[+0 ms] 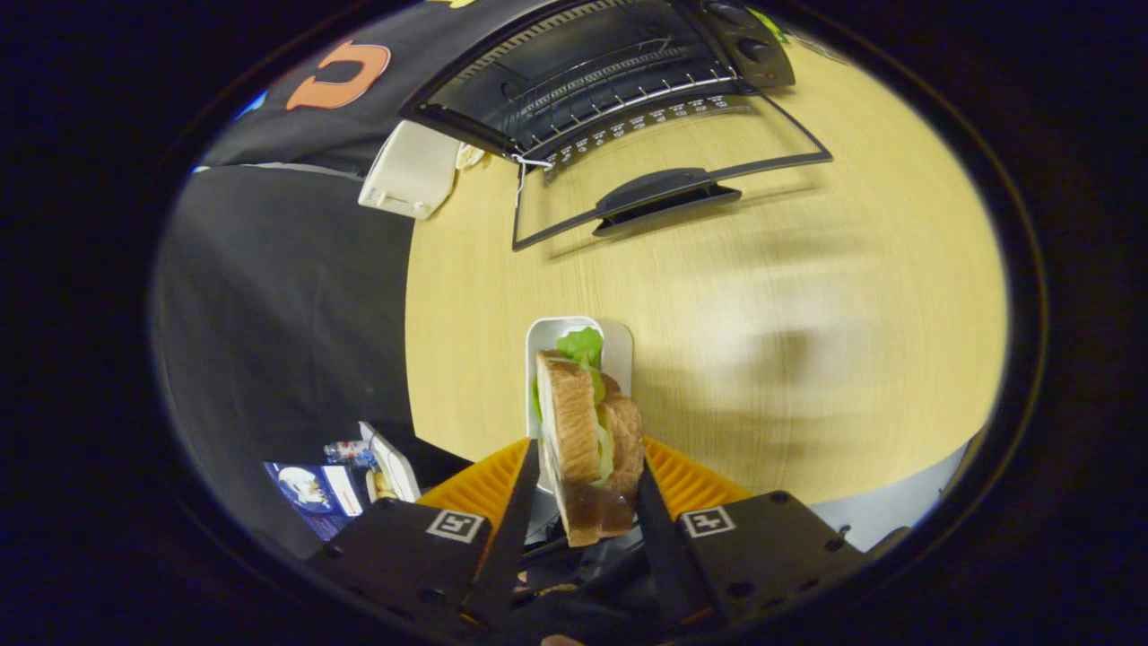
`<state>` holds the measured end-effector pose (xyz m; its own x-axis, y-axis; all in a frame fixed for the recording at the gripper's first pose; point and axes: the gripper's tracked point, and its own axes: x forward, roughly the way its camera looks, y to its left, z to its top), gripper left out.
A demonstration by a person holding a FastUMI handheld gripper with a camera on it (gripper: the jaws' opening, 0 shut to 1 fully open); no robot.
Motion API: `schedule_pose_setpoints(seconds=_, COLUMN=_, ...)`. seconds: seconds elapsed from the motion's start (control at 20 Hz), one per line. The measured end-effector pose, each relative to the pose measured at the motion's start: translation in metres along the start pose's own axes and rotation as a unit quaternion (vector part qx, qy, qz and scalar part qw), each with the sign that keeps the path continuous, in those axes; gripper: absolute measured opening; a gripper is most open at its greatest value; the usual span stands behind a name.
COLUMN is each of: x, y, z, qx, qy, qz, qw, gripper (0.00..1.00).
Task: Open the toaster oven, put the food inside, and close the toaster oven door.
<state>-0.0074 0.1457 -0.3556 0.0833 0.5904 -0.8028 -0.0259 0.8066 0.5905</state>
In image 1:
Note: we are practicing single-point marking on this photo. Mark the small green bottle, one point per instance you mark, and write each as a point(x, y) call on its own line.
point(769, 22)

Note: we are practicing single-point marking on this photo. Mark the blue printed booklet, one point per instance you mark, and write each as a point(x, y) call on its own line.
point(309, 493)

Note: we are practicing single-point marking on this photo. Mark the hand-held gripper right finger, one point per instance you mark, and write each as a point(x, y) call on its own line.
point(659, 547)

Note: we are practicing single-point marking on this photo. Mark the white pop-up toaster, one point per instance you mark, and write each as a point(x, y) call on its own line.
point(408, 170)

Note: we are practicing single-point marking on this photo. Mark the toast sandwich with lettuce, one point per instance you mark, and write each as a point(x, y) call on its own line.
point(574, 431)

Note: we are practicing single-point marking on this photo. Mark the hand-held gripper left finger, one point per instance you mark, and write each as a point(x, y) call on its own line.
point(516, 538)

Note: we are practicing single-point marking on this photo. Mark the white rectangular tray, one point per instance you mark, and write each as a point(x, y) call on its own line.
point(619, 350)

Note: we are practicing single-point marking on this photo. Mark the black backdrop cloth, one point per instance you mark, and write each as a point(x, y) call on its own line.
point(287, 296)

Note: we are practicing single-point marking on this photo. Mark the black toaster oven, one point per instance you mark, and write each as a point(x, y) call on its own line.
point(664, 193)

